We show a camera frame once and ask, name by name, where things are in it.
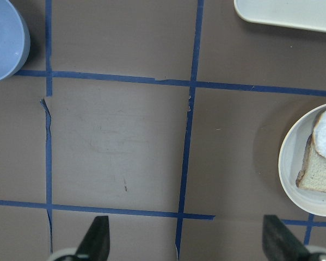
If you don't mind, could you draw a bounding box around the blue bowl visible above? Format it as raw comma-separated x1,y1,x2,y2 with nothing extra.
0,0,30,81

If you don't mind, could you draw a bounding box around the white bear tray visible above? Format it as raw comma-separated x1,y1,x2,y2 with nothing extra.
233,0,326,33

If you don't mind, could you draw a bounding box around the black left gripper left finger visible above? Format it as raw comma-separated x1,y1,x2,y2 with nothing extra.
75,216,110,261

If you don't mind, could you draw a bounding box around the white round plate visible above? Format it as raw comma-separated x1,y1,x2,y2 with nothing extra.
278,104,326,217

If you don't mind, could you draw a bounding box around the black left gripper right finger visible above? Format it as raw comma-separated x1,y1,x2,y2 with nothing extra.
262,215,310,261

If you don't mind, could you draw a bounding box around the bread slice on plate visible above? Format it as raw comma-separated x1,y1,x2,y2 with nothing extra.
296,135,326,193

